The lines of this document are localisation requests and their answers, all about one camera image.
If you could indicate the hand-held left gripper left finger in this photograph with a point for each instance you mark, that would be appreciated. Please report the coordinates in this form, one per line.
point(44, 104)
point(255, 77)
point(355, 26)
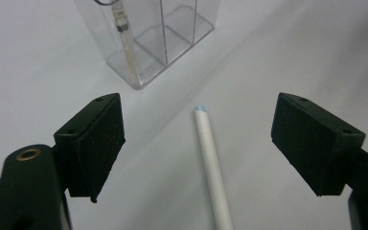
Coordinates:
point(92, 143)

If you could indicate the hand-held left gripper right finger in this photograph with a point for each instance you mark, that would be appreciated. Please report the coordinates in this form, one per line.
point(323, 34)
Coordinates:
point(313, 143)

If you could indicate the clear beige pen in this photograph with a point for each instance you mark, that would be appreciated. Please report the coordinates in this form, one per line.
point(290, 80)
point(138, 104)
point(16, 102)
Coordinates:
point(126, 48)

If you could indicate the white pen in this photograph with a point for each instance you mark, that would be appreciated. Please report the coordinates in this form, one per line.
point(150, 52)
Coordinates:
point(212, 166)

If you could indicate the clear plastic organizer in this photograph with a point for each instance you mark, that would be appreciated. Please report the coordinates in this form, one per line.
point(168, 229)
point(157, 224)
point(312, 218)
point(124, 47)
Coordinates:
point(172, 41)

